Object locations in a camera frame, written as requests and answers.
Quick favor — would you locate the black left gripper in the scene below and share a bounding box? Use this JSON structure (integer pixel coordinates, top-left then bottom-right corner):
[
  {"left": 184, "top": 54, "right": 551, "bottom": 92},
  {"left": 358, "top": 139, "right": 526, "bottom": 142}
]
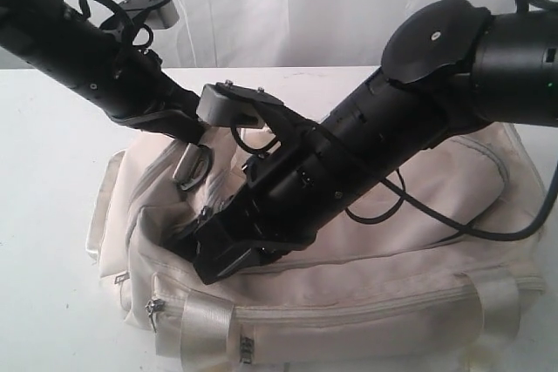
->
[{"left": 105, "top": 49, "right": 206, "bottom": 144}]

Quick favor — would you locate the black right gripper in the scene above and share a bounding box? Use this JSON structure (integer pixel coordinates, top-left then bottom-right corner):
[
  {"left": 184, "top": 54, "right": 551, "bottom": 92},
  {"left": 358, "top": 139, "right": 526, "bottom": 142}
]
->
[{"left": 193, "top": 121, "right": 392, "bottom": 285}]

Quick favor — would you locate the beige fabric duffel bag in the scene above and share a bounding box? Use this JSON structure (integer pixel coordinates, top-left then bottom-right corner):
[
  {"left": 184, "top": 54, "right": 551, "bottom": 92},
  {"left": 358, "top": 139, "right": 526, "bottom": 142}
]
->
[{"left": 86, "top": 128, "right": 544, "bottom": 371}]

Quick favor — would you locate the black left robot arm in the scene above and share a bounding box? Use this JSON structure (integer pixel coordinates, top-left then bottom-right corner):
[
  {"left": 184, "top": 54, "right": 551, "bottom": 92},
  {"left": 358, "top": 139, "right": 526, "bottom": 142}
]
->
[{"left": 1, "top": 0, "right": 206, "bottom": 144}]

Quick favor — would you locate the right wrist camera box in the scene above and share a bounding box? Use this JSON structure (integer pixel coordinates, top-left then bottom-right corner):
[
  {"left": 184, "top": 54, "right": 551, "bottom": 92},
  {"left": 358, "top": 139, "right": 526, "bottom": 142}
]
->
[{"left": 195, "top": 79, "right": 306, "bottom": 159}]

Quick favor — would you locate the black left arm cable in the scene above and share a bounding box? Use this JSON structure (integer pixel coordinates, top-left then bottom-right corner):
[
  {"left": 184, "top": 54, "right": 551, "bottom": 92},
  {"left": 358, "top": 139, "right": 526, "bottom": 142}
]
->
[{"left": 78, "top": 0, "right": 154, "bottom": 51}]

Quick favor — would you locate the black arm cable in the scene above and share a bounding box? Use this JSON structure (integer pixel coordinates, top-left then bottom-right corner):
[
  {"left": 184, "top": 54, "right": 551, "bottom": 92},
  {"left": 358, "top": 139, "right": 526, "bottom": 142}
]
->
[
  {"left": 78, "top": 0, "right": 154, "bottom": 51},
  {"left": 346, "top": 169, "right": 551, "bottom": 243}
]

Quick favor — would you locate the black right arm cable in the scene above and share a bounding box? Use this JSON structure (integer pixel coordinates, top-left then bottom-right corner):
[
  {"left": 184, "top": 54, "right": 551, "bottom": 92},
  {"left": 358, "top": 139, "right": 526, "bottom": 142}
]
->
[{"left": 346, "top": 169, "right": 551, "bottom": 243}]

